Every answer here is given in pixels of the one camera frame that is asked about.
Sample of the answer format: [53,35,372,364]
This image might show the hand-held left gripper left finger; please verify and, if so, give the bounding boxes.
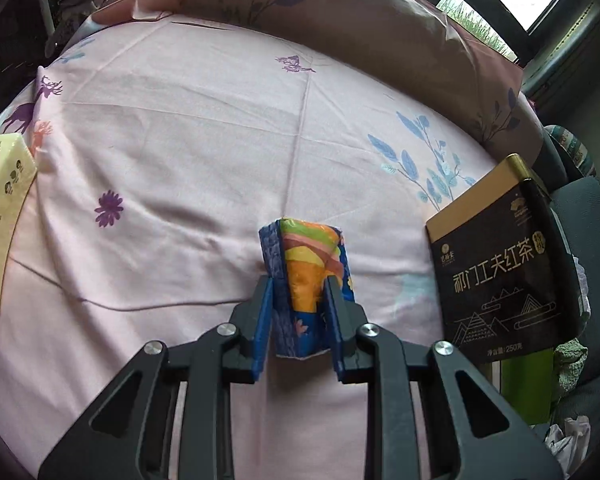
[37,275,276,480]

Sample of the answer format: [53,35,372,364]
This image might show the grey curtain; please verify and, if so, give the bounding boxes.
[522,5,600,111]

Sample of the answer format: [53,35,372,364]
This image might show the white crumpled cloth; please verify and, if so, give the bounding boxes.
[544,414,595,478]

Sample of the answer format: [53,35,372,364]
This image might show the large yellow tissue pack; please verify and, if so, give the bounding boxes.
[0,132,38,316]

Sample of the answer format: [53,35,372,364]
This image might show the pink printed bed sheet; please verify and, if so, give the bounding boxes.
[0,10,546,480]

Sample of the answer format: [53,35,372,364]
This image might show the green cardboard box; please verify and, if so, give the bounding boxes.
[490,347,553,426]

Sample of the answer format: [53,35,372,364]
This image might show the blue and orange tissue pack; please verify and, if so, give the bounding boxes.
[257,216,356,361]

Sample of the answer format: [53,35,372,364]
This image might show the grey sofa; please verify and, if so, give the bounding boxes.
[530,125,600,461]

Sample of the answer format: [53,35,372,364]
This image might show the black and gold tin box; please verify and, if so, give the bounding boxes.
[425,154,581,366]

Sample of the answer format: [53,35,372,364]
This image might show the pink leaf-print pillow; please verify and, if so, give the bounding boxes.
[92,0,543,171]

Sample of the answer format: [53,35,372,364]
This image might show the striped cushion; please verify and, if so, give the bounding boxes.
[547,125,598,178]

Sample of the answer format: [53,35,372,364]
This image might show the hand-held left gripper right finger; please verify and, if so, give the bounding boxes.
[322,274,566,480]

